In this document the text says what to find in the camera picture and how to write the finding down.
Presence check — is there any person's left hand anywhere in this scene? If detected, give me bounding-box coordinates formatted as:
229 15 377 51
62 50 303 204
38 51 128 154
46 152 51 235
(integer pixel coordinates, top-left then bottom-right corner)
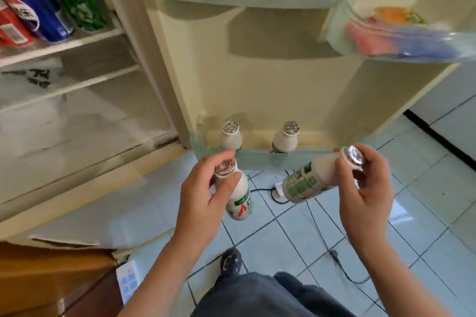
173 149 242 254

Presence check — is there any person's right hand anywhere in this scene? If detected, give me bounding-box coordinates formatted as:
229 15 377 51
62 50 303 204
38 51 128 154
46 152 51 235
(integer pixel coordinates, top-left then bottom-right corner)
333 143 395 254

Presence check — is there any white refrigerator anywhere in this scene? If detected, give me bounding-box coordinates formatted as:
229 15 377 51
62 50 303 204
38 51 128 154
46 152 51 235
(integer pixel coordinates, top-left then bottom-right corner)
0 0 476 258

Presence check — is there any blue Pepsi can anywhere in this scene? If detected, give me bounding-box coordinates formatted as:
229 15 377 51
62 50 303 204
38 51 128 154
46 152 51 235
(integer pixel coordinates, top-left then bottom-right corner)
0 0 75 43

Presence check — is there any person's right forearm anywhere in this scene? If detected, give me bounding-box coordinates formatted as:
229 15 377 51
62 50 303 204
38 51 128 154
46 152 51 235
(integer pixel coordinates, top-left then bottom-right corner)
355 244 451 317

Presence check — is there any person's left forearm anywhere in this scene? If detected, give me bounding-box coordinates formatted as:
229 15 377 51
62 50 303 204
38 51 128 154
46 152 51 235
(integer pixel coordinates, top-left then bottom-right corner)
119 240 209 317

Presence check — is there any person's black left shoe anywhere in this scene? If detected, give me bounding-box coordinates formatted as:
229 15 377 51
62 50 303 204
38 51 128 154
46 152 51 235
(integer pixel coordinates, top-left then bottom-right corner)
219 248 243 276

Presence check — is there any glass fridge shelf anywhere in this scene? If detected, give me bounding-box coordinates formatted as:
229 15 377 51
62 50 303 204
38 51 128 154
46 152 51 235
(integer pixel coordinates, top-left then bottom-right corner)
0 15 125 68

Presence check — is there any deep clear door bin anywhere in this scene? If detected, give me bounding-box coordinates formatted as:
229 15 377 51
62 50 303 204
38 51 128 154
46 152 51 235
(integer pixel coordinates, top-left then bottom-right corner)
189 112 372 172

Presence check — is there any white sink base cabinet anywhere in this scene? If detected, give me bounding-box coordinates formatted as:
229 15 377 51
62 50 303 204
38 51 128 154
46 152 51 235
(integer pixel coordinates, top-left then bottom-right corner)
405 64 476 169

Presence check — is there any red packet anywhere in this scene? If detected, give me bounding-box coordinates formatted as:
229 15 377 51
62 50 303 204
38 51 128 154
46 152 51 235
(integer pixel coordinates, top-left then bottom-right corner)
346 21 395 56

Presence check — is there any glass crisper cover shelf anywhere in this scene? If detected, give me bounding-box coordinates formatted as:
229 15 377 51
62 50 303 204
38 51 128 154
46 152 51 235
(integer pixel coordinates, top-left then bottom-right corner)
0 64 142 113

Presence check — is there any white blue packet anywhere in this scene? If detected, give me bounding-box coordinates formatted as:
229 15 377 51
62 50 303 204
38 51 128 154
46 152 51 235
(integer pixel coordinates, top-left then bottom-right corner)
401 27 458 59

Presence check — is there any orange packet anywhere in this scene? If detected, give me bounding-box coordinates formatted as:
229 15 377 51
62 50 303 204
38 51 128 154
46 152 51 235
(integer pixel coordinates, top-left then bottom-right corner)
375 6 426 26

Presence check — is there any printed clear plastic bag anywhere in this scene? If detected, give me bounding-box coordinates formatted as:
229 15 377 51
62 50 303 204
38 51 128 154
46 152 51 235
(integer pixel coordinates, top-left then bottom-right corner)
0 56 64 106

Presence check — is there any thin black cable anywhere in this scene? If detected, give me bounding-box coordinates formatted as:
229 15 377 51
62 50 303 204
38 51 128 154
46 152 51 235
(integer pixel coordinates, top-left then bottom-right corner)
304 198 387 317

